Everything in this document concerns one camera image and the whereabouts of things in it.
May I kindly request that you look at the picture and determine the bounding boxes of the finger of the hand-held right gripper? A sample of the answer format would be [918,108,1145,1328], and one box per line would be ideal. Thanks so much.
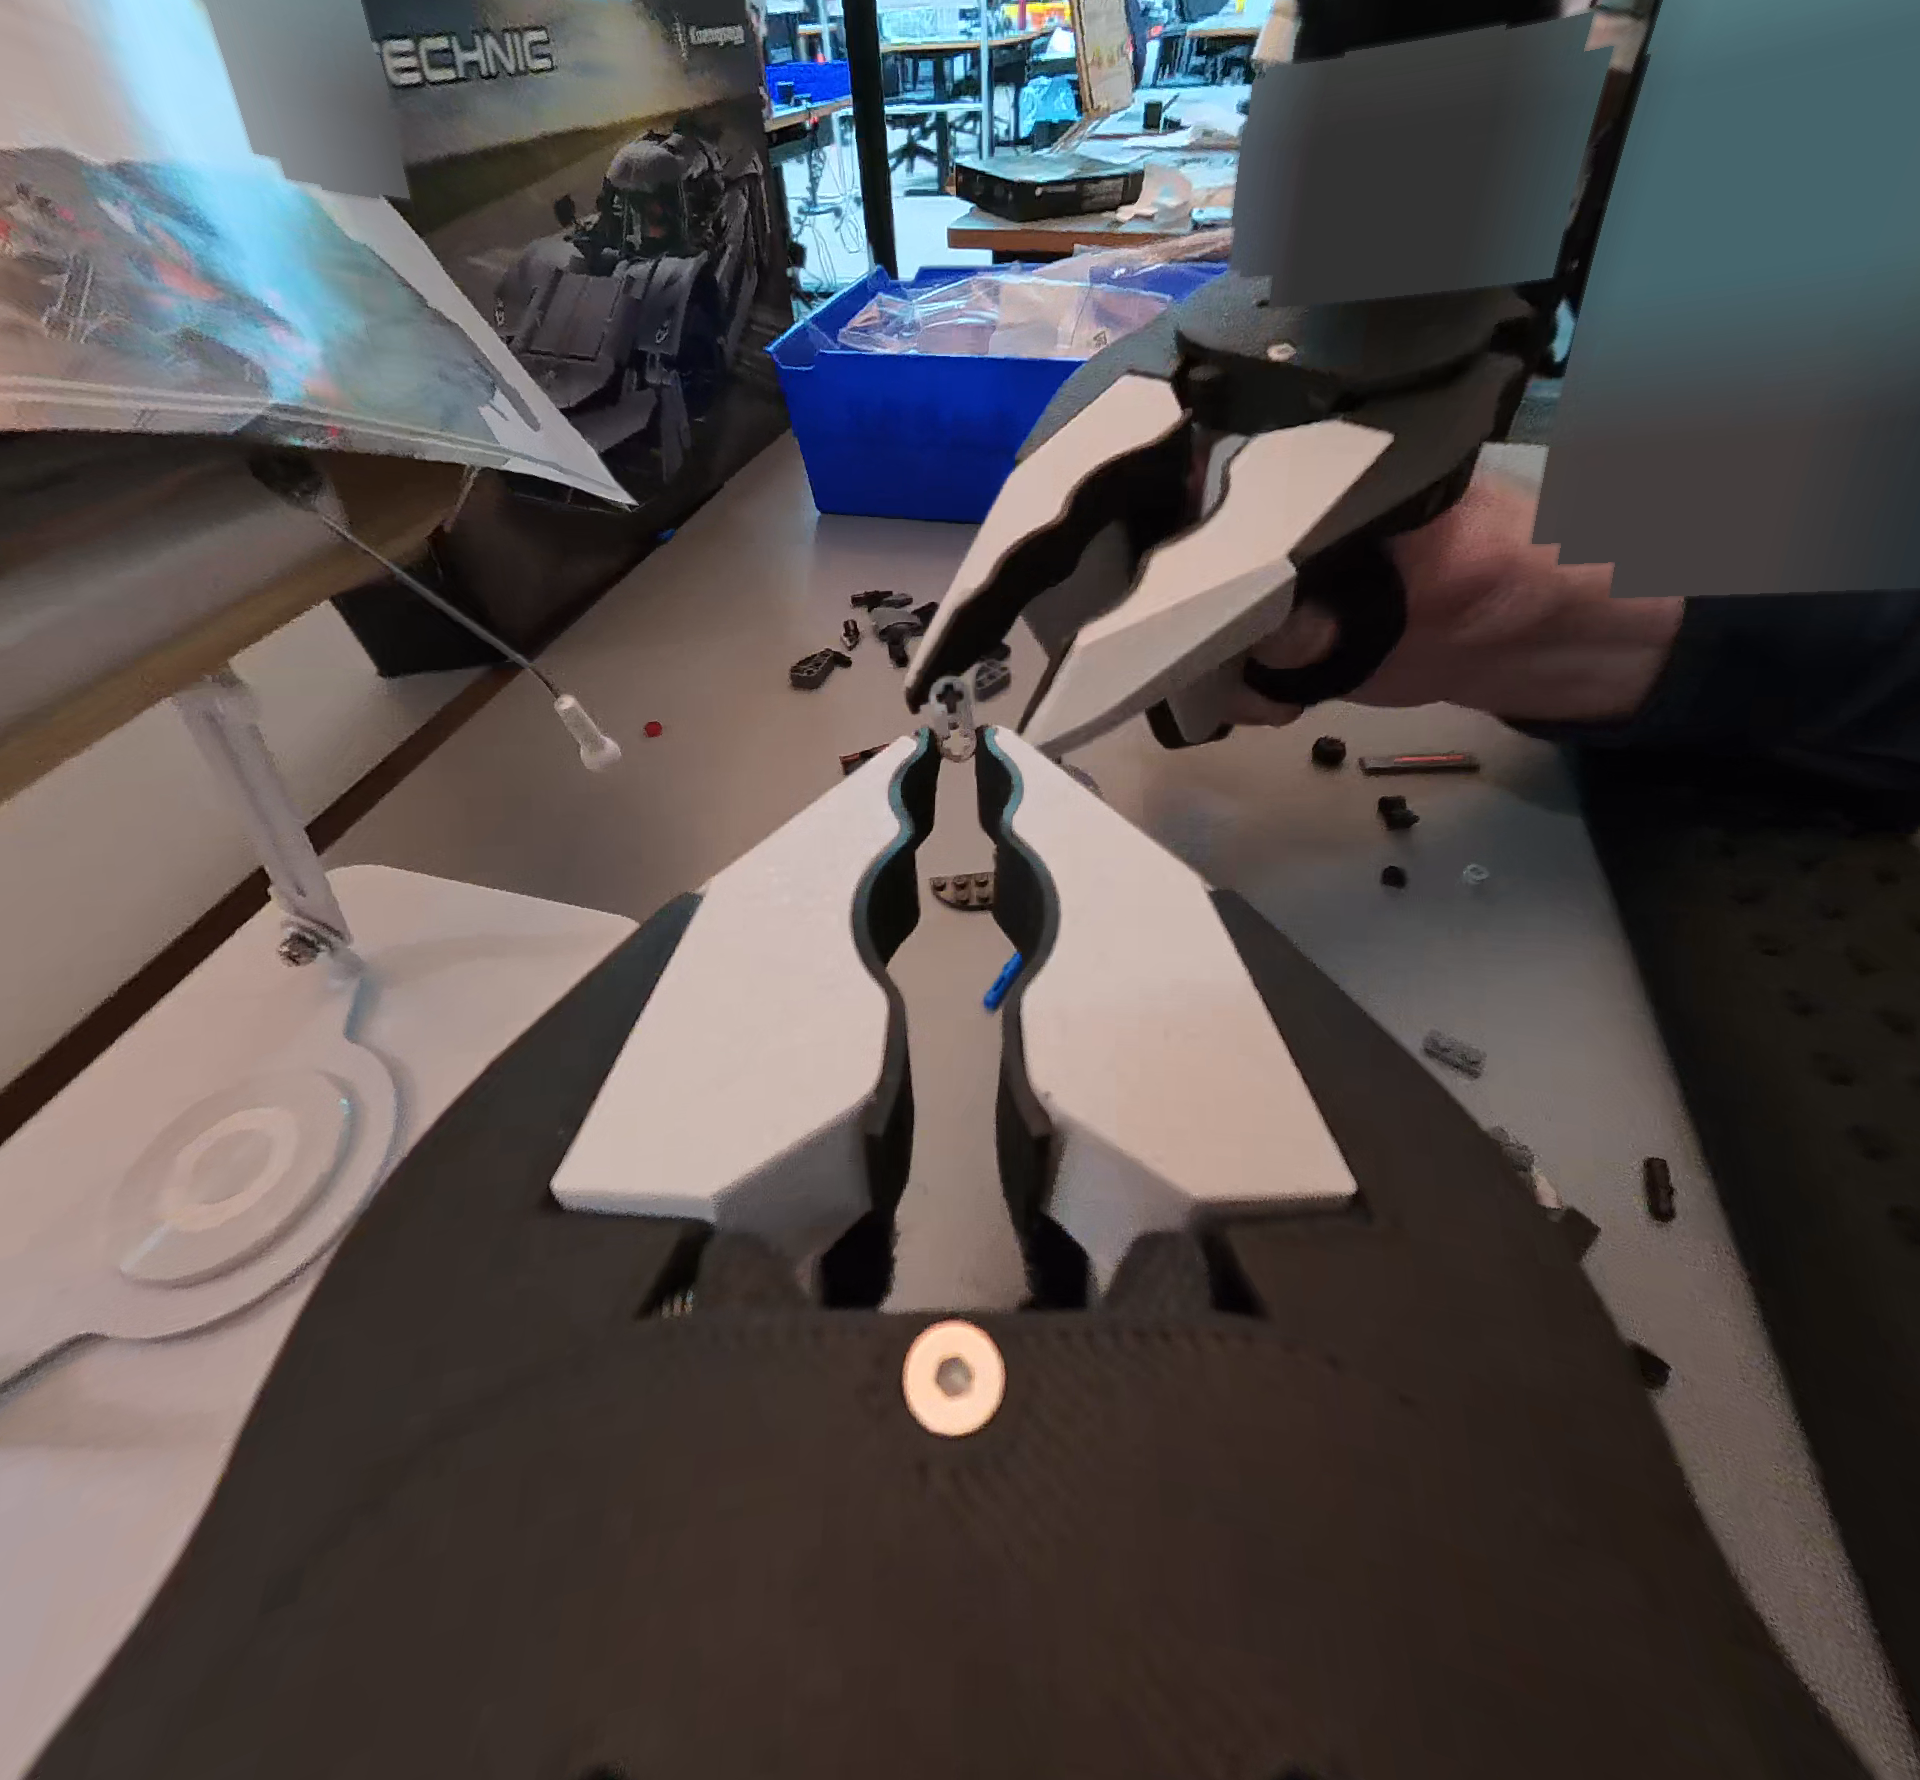
[1021,424,1400,764]
[903,369,1205,705]

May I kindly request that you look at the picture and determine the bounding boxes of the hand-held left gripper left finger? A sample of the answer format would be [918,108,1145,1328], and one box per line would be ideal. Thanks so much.
[554,732,918,1301]

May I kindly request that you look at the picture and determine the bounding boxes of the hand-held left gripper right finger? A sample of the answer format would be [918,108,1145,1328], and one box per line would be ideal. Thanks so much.
[975,725,1357,1308]

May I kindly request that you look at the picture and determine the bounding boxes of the small grey lego piece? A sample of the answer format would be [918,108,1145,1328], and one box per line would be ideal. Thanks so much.
[920,661,991,764]

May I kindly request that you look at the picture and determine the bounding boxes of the person's right forearm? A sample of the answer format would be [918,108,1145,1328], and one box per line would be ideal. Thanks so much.
[1496,588,1920,836]

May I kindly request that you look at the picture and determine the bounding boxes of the pile of black lego pieces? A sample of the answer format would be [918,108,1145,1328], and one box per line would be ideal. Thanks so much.
[792,583,939,692]

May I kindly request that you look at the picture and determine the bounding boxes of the black lego set box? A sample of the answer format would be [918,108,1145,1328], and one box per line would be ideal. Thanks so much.
[336,0,794,679]

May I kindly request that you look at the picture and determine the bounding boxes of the lego instruction booklet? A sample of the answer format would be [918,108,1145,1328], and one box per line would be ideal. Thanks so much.
[0,0,635,510]

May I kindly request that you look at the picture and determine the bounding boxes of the person's right hand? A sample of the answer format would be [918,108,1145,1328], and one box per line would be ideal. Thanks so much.
[1273,479,1685,732]

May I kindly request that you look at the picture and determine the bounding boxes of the clear plastic bags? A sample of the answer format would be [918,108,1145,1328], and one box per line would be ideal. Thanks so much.
[840,244,1247,361]

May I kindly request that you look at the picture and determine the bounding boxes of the blue plastic bin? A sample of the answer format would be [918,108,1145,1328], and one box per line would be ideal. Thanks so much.
[762,262,1252,522]

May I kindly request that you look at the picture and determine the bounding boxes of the wooden background table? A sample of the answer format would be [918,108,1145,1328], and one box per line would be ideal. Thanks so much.
[945,198,1252,271]

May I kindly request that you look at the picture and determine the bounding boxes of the flat black box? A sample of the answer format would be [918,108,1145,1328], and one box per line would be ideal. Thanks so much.
[957,151,1154,226]

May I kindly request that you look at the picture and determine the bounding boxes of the black pillar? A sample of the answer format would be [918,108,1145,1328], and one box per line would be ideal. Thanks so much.
[827,0,903,286]

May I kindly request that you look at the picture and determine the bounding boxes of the white book stand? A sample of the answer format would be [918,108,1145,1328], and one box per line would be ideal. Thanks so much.
[0,437,651,1395]

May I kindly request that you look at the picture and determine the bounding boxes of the black perforated board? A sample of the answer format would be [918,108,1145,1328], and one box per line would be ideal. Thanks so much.
[1570,746,1920,1729]

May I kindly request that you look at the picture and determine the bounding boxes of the page holder wire white tip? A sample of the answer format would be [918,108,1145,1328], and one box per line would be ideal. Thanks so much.
[246,447,625,772]

